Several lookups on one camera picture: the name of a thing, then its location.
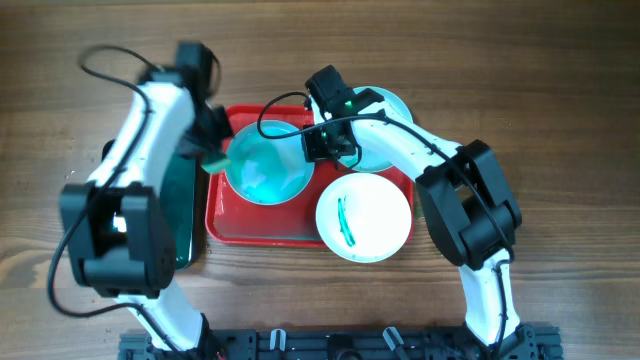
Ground black water tray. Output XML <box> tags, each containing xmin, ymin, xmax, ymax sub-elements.
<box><xmin>144</xmin><ymin>152</ymin><xmax>198</xmax><ymax>270</ymax></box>

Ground green yellow sponge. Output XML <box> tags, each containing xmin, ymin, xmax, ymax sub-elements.
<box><xmin>201</xmin><ymin>153</ymin><xmax>231</xmax><ymax>174</ymax></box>

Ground light blue plate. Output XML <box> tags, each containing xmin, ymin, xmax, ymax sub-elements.
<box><xmin>338</xmin><ymin>86</ymin><xmax>415</xmax><ymax>174</ymax></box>
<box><xmin>225</xmin><ymin>123</ymin><xmax>315</xmax><ymax>206</ymax></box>

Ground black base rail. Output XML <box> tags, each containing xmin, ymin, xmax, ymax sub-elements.
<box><xmin>117</xmin><ymin>324</ymin><xmax>565</xmax><ymax>360</ymax></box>

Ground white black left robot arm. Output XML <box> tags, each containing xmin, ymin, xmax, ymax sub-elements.
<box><xmin>51</xmin><ymin>65</ymin><xmax>232</xmax><ymax>359</ymax></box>

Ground white plate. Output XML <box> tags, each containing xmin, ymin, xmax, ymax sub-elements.
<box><xmin>315</xmin><ymin>173</ymin><xmax>412</xmax><ymax>263</ymax></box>

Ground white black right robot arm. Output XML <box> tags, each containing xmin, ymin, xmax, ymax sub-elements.
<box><xmin>305</xmin><ymin>96</ymin><xmax>522</xmax><ymax>353</ymax></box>

